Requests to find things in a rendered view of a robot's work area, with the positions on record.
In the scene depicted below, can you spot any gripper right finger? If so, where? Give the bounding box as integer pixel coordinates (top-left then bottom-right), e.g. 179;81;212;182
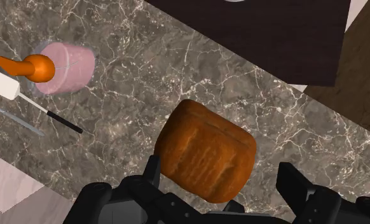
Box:
275;161;370;224

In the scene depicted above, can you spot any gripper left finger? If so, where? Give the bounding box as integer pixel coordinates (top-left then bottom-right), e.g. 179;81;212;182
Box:
62;154;205;224

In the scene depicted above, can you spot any brown bread loaf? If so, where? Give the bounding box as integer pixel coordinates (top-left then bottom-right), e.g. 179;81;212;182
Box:
154;99;257;204

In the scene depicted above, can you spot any thin grey metal rod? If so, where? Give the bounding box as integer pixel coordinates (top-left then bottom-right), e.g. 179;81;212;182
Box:
0;101;46;137

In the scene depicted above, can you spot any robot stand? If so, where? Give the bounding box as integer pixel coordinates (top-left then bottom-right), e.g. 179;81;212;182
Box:
144;0;352;87

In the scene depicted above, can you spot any white spatula with black handle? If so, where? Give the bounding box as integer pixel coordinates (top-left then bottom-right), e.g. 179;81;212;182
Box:
0;70;84;135

